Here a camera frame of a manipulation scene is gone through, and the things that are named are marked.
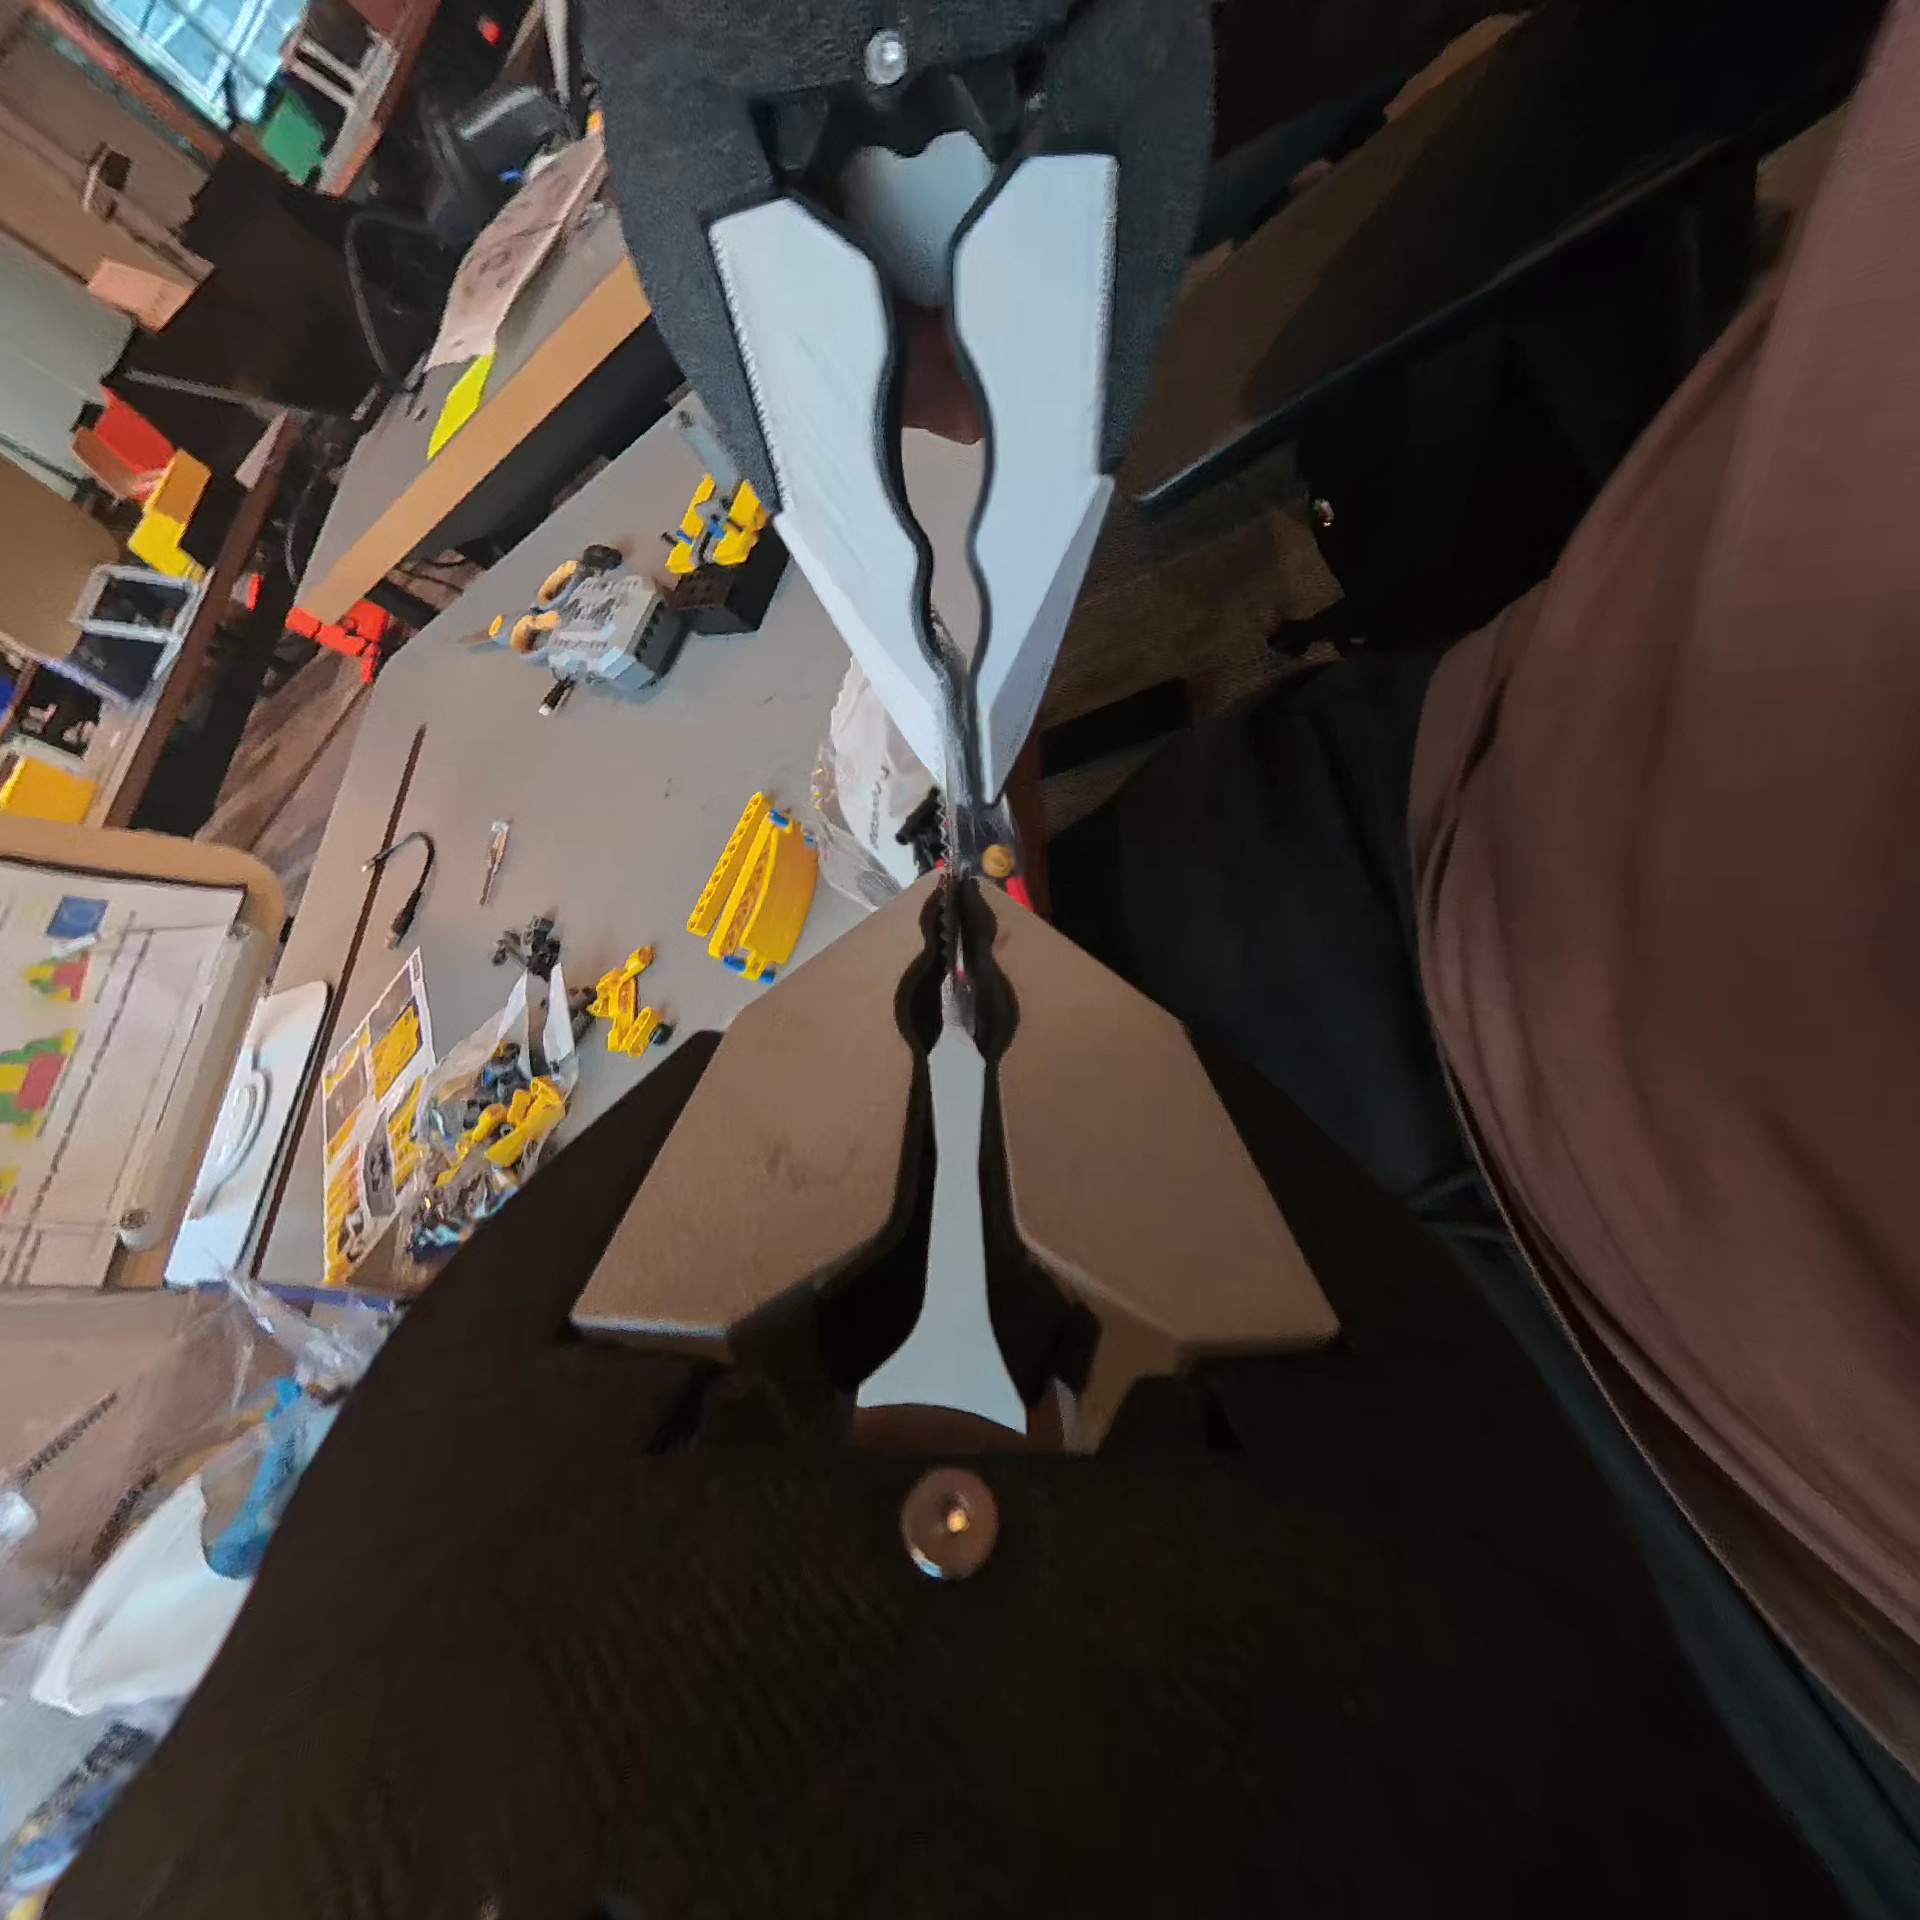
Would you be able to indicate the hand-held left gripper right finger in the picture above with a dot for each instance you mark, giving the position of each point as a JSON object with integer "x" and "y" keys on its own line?
{"x": 1170, "y": 1184}

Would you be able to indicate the plastic bags of brick parts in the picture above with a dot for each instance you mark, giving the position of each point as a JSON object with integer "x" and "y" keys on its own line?
{"x": 151, "y": 1621}

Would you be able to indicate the person's brown shirt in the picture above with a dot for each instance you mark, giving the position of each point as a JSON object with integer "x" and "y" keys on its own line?
{"x": 1724, "y": 901}

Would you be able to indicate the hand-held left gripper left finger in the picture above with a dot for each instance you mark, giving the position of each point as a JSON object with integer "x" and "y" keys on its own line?
{"x": 734, "y": 1184}

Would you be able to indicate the black office chair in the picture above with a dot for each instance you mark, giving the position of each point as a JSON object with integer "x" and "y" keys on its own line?
{"x": 399, "y": 301}

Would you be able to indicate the yellow angled brick assembly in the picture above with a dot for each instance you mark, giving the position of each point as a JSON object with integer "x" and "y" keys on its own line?
{"x": 622, "y": 1005}

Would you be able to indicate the grey double pin connector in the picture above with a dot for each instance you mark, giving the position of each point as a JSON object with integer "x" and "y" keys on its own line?
{"x": 545, "y": 945}

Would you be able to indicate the yellow curved panel, blue pin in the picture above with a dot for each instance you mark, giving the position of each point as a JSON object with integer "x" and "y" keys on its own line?
{"x": 789, "y": 901}

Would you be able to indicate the yellow and black sticker sheet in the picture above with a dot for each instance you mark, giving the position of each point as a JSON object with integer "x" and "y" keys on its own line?
{"x": 368, "y": 1094}

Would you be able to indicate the person's dark trousers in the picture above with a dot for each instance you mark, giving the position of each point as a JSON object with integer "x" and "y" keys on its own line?
{"x": 1275, "y": 901}

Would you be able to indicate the orange plastic object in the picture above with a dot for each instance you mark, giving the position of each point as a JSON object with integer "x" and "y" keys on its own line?
{"x": 344, "y": 627}

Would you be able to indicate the long yellow beam with holes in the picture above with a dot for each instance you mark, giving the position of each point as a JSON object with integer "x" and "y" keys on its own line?
{"x": 729, "y": 862}

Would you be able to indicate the grey battery box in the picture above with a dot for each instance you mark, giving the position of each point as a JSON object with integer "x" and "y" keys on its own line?
{"x": 614, "y": 630}

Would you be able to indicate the partly built brick robot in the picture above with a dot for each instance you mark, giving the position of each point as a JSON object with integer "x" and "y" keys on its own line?
{"x": 734, "y": 593}

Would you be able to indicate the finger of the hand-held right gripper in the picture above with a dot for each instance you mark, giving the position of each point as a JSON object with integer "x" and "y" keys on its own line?
{"x": 819, "y": 375}
{"x": 1050, "y": 375}

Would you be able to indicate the grey and yellow scissors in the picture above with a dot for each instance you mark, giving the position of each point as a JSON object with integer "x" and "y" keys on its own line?
{"x": 528, "y": 630}

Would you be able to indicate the white monitor stand base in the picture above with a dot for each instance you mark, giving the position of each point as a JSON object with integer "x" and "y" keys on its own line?
{"x": 255, "y": 1110}

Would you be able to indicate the yellow sticky note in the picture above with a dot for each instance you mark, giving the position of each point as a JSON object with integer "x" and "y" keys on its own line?
{"x": 462, "y": 405}

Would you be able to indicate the monitor with beige frame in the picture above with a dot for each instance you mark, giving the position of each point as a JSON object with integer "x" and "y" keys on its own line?
{"x": 121, "y": 1050}

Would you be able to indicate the clear bag of black pins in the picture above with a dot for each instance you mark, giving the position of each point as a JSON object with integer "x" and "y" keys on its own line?
{"x": 871, "y": 764}

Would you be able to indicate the clear bag of yellow parts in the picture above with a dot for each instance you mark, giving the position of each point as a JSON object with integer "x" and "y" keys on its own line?
{"x": 495, "y": 1125}

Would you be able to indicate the printed paper sheet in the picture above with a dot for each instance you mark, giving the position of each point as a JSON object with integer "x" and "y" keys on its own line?
{"x": 525, "y": 255}

